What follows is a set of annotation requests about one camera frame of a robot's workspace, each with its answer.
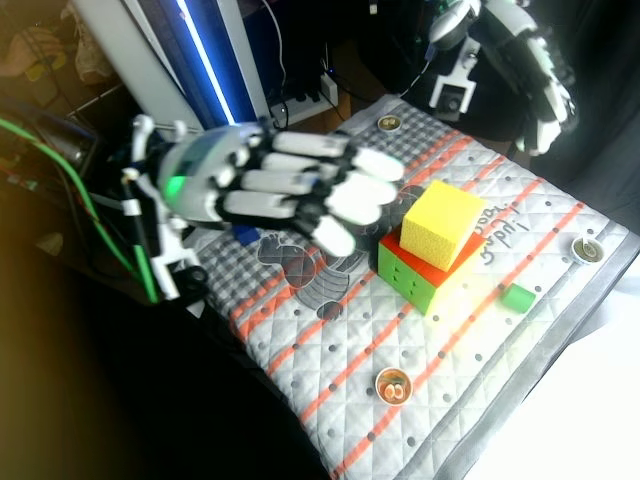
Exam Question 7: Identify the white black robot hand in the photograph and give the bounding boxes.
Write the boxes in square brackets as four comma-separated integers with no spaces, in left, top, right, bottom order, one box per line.
[158,123,406,258]
[487,0,577,156]

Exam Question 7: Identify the yellow foam cube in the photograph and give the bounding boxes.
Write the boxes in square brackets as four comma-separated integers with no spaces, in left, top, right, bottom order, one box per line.
[398,179,487,274]

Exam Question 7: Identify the green cylinder block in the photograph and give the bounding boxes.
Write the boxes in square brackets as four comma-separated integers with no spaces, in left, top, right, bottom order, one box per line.
[501,282,536,315]

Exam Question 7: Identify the Rubik's cube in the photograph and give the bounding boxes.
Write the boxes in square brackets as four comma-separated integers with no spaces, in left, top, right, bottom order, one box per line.
[377,227,486,316]

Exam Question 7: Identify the white panel with blue light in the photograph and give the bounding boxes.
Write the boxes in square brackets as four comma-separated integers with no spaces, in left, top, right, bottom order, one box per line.
[124,0,272,129]

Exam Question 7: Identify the white column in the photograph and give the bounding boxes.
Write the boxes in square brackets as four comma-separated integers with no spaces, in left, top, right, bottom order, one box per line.
[69,0,202,136]

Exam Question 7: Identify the white power strip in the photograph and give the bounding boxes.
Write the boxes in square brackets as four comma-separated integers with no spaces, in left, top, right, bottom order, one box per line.
[267,72,341,129]

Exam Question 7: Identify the grey quilt with bear print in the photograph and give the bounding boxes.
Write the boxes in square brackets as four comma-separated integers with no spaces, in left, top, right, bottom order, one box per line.
[192,94,634,480]

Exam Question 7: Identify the green cable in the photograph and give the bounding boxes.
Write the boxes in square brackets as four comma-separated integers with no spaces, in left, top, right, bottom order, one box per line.
[0,117,161,305]

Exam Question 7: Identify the white cable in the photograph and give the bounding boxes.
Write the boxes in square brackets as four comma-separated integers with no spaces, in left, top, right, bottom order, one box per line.
[258,0,290,96]

